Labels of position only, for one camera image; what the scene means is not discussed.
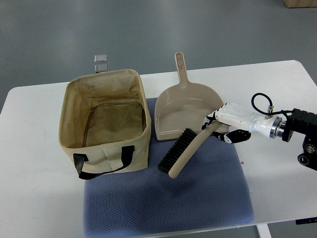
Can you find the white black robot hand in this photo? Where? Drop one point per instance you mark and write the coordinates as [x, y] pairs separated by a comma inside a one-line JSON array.
[[245, 120]]

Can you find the beige hand broom black bristles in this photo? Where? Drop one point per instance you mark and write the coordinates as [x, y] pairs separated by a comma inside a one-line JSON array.
[[184, 148]]

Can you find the beige plastic dustpan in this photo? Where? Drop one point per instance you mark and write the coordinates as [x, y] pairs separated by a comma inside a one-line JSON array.
[[184, 105]]

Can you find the blue quilted mat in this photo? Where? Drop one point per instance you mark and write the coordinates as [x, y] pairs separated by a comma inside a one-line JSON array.
[[211, 191]]

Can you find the white table leg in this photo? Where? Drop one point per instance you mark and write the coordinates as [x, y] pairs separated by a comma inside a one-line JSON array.
[[263, 231]]

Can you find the black table control panel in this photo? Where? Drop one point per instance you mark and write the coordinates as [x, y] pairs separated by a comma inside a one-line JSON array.
[[306, 221]]

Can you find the silver floor socket lower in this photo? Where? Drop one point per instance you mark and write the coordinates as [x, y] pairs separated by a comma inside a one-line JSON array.
[[101, 67]]

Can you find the silver floor socket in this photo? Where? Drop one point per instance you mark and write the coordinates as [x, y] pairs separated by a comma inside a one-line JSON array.
[[100, 58], [101, 67]]

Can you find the silver floor socket upper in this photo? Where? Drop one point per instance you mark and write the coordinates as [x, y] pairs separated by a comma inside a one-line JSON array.
[[100, 58]]

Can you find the yellow canvas bag black handle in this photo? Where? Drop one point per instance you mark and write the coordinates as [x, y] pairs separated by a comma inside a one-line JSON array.
[[105, 124]]

